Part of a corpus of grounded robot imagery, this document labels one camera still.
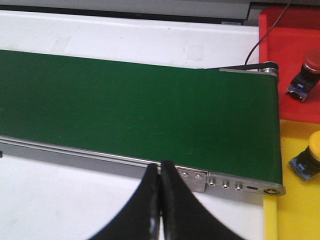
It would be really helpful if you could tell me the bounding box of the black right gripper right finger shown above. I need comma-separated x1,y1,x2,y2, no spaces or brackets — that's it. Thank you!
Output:
160,160,242,240

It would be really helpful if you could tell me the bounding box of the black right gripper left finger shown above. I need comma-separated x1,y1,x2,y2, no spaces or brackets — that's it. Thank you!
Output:
90,163,160,240

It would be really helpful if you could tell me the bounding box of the yellow mushroom push button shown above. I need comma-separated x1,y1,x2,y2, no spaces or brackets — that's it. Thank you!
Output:
288,131,320,182

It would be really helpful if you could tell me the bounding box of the red mushroom push button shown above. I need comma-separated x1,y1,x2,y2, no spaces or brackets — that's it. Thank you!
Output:
285,48,320,103

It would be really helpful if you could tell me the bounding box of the green conveyor belt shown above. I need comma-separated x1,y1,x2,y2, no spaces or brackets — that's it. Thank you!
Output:
0,49,284,186

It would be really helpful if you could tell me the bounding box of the yellow plastic tray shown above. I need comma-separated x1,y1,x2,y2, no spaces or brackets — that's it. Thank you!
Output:
263,120,320,240

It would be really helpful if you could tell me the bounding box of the red plastic tray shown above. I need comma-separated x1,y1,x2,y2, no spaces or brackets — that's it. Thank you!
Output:
259,6,320,124

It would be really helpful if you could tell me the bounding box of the grey stone slab right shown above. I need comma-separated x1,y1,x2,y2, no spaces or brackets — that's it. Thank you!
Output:
0,0,320,26

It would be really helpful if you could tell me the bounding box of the aluminium conveyor frame rail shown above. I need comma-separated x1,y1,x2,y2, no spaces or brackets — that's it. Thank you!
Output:
0,60,287,201

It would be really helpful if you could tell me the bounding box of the thin red black wire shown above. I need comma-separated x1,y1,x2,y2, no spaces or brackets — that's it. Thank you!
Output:
244,0,294,66

